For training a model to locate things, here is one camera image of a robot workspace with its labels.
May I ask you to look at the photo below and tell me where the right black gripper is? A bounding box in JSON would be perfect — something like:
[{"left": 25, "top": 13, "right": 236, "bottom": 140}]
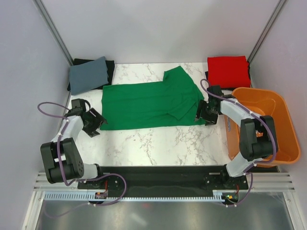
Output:
[{"left": 194, "top": 99, "right": 219, "bottom": 126}]

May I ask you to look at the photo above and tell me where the green polo shirt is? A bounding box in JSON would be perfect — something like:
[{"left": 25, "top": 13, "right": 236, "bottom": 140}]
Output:
[{"left": 100, "top": 66, "right": 206, "bottom": 131}]

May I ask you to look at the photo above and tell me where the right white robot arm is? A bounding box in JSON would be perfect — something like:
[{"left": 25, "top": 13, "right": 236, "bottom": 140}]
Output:
[{"left": 195, "top": 96, "right": 278, "bottom": 189}]

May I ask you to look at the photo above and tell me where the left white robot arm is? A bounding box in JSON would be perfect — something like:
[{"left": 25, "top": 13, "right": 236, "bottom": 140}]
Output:
[{"left": 40, "top": 108, "right": 106, "bottom": 188}]

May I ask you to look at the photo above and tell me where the folded black shirt right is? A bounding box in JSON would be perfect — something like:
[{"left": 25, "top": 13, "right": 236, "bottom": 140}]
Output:
[{"left": 204, "top": 61, "right": 252, "bottom": 91}]

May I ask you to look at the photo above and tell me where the folded black shirt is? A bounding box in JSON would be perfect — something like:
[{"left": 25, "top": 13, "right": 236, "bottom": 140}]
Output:
[
  {"left": 67, "top": 58, "right": 116, "bottom": 92},
  {"left": 204, "top": 61, "right": 252, "bottom": 91}
]

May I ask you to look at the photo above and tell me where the folded red shirt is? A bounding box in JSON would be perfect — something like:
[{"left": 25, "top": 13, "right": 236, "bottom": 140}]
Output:
[{"left": 207, "top": 55, "right": 252, "bottom": 90}]

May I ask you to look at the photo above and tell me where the folded grey-blue shirt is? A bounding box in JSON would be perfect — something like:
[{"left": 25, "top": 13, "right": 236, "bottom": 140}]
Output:
[{"left": 69, "top": 56, "right": 109, "bottom": 96}]

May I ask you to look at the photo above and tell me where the folded black shirt left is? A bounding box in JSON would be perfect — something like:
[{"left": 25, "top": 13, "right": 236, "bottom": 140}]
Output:
[{"left": 67, "top": 58, "right": 116, "bottom": 92}]

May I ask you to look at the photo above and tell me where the orange plastic basket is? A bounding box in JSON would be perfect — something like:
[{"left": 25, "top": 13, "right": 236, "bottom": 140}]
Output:
[{"left": 225, "top": 87, "right": 300, "bottom": 168}]

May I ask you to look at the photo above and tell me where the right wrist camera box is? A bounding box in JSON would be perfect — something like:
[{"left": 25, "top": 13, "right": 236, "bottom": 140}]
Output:
[{"left": 207, "top": 85, "right": 224, "bottom": 99}]

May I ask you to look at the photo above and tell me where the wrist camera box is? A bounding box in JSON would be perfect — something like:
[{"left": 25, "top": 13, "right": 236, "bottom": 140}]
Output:
[
  {"left": 207, "top": 85, "right": 224, "bottom": 99},
  {"left": 70, "top": 99, "right": 86, "bottom": 112}
]

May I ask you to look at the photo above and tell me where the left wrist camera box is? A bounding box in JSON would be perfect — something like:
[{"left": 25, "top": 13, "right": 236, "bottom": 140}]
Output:
[{"left": 70, "top": 99, "right": 86, "bottom": 112}]

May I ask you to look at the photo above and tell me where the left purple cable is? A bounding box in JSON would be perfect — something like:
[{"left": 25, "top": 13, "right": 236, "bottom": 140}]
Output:
[{"left": 37, "top": 102, "right": 127, "bottom": 219}]

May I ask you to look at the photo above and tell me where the purple cable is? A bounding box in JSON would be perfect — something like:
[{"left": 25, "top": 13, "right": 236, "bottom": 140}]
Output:
[
  {"left": 37, "top": 102, "right": 127, "bottom": 219},
  {"left": 200, "top": 79, "right": 276, "bottom": 208}
]

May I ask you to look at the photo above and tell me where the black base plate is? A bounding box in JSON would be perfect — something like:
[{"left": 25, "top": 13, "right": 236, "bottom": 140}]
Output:
[{"left": 78, "top": 166, "right": 248, "bottom": 197}]

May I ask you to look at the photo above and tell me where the white slotted cable duct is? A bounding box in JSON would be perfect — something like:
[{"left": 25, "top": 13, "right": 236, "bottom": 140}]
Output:
[{"left": 44, "top": 191, "right": 229, "bottom": 202}]

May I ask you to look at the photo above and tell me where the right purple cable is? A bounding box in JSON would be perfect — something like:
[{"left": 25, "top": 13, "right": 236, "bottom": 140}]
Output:
[{"left": 200, "top": 79, "right": 276, "bottom": 208}]

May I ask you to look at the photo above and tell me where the aluminium rail frame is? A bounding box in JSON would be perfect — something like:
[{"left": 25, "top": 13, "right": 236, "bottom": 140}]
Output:
[{"left": 33, "top": 171, "right": 295, "bottom": 192}]

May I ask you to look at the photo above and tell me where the left aluminium corner post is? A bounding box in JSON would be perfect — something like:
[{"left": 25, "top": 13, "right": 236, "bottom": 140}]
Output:
[{"left": 33, "top": 0, "right": 73, "bottom": 65}]

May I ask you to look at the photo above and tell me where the aluminium corner post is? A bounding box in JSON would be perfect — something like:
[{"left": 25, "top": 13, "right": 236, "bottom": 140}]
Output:
[
  {"left": 33, "top": 0, "right": 73, "bottom": 65},
  {"left": 248, "top": 0, "right": 288, "bottom": 64}
]

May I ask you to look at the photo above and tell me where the right aluminium corner post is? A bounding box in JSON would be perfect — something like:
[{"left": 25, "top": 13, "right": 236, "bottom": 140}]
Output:
[{"left": 248, "top": 0, "right": 288, "bottom": 64}]

